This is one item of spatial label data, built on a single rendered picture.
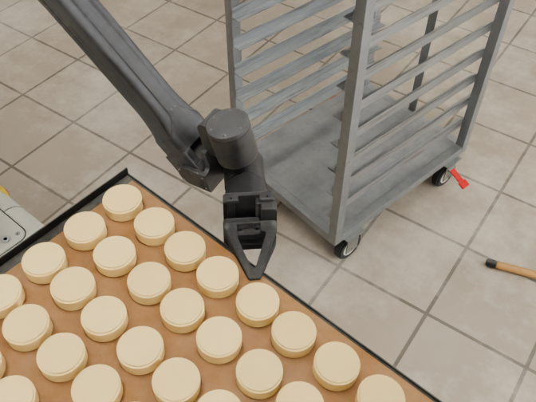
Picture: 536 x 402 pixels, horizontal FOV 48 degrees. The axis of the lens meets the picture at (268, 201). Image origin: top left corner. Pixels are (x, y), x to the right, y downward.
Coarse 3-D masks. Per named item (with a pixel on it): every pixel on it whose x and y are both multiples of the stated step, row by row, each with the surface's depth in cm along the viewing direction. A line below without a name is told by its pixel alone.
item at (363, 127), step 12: (468, 60) 176; (444, 72) 176; (456, 72) 175; (432, 84) 169; (408, 96) 164; (420, 96) 168; (384, 108) 164; (396, 108) 163; (372, 120) 158; (360, 132) 157; (336, 144) 155
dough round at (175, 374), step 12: (168, 360) 64; (180, 360) 64; (156, 372) 63; (168, 372) 63; (180, 372) 63; (192, 372) 63; (156, 384) 62; (168, 384) 62; (180, 384) 62; (192, 384) 62; (156, 396) 62; (168, 396) 62; (180, 396) 62; (192, 396) 62
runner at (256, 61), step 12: (348, 12) 195; (324, 24) 190; (336, 24) 192; (300, 36) 185; (312, 36) 188; (276, 48) 181; (288, 48) 184; (252, 60) 177; (264, 60) 179; (240, 72) 176
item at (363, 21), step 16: (368, 0) 122; (368, 16) 125; (368, 32) 128; (352, 48) 132; (368, 48) 132; (352, 64) 134; (352, 80) 137; (352, 96) 140; (352, 112) 143; (352, 128) 147; (352, 144) 152; (352, 160) 156; (336, 176) 161; (336, 192) 165; (336, 208) 169; (336, 224) 174; (336, 240) 179
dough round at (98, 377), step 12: (84, 372) 63; (96, 372) 63; (108, 372) 63; (72, 384) 62; (84, 384) 62; (96, 384) 62; (108, 384) 62; (120, 384) 62; (72, 396) 61; (84, 396) 61; (96, 396) 61; (108, 396) 61; (120, 396) 63
